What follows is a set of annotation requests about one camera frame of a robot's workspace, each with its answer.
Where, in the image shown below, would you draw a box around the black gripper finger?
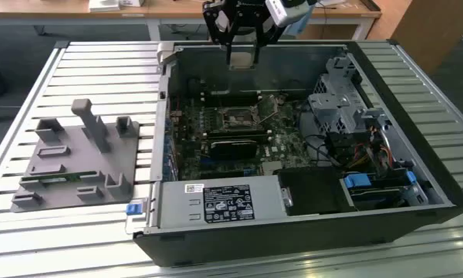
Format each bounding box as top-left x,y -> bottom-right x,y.
201,1 -> 241,67
253,10 -> 286,65

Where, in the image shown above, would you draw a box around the silver square CPU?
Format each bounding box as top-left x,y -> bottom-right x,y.
229,52 -> 254,70

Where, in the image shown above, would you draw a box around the metal socket cover frame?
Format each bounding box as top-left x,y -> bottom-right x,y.
257,94 -> 286,123

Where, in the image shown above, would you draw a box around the black RAM slot bank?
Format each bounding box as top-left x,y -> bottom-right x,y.
207,89 -> 263,107
206,130 -> 266,140

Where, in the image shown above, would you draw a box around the CPU socket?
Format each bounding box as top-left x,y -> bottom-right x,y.
219,106 -> 262,130

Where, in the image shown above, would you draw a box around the black drive bay cover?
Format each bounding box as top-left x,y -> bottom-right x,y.
277,167 -> 355,217

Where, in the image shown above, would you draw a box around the white paper sheets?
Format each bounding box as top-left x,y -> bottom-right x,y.
315,0 -> 367,10

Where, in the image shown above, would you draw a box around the silver metal drive cage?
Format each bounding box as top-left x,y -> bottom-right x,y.
307,56 -> 371,134

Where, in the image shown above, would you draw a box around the green motherboard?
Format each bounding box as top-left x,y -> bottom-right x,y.
167,92 -> 312,180

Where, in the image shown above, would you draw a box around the black graphics card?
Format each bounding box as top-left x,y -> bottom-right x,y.
207,140 -> 258,159

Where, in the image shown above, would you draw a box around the brown wooden cabinet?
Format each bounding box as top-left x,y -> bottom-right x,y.
366,0 -> 463,76

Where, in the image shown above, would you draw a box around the silver chipset heatsink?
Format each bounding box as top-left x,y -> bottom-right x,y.
262,161 -> 285,176

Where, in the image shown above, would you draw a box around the blue disk carrier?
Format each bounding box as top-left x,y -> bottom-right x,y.
342,172 -> 372,191

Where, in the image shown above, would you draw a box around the grey plastic parts rack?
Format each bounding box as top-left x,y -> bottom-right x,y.
8,98 -> 141,214

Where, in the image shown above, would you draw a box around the silver power supply unit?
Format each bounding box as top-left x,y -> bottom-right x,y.
157,178 -> 285,232

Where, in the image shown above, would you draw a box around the green RAM stick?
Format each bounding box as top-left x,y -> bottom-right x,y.
21,170 -> 97,185

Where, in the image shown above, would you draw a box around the black open PC case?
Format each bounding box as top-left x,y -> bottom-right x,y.
131,39 -> 463,268

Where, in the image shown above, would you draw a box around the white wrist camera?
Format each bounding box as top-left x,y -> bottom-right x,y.
263,0 -> 315,28

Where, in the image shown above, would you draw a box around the wooden desk white frame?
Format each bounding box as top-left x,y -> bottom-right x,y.
0,0 -> 150,37
146,0 -> 383,41

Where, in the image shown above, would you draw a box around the grey plastic bracket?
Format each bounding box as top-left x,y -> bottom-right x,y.
360,107 -> 392,131

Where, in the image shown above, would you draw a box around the black cable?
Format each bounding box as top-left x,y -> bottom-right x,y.
298,133 -> 344,166

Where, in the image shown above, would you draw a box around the coloured power wire bundle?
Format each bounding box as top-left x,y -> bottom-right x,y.
352,146 -> 394,169

